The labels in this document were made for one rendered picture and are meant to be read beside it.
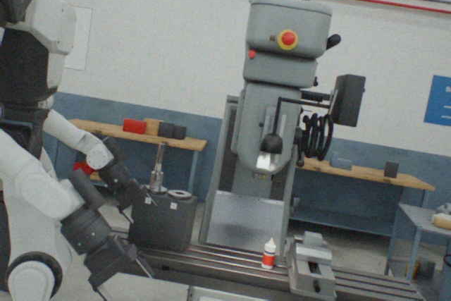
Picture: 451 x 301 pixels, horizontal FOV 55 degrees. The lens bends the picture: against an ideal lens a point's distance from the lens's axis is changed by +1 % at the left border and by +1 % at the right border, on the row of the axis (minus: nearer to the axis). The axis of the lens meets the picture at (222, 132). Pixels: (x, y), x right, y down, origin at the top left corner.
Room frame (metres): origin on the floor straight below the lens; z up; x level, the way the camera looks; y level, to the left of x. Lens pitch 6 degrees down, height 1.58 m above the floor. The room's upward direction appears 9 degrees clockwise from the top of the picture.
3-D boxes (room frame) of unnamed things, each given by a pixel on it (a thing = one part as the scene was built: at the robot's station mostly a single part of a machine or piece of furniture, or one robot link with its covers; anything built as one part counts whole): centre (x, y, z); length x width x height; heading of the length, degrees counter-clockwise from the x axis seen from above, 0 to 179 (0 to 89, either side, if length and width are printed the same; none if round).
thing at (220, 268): (1.54, -0.20, 0.92); 1.24 x 0.23 x 0.08; 88
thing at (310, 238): (1.54, -0.39, 1.08); 0.06 x 0.05 x 0.06; 86
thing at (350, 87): (1.83, -0.50, 1.62); 0.20 x 0.09 x 0.21; 178
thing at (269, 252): (1.52, -0.24, 1.02); 0.04 x 0.04 x 0.11
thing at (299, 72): (1.59, -0.16, 1.68); 0.34 x 0.24 x 0.10; 178
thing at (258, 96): (1.55, -0.16, 1.47); 0.21 x 0.19 x 0.32; 88
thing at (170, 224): (1.60, 0.17, 1.06); 0.22 x 0.12 x 0.20; 80
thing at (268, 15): (1.56, -0.16, 1.81); 0.47 x 0.26 x 0.16; 178
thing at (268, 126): (1.44, -0.15, 1.45); 0.04 x 0.04 x 0.21; 88
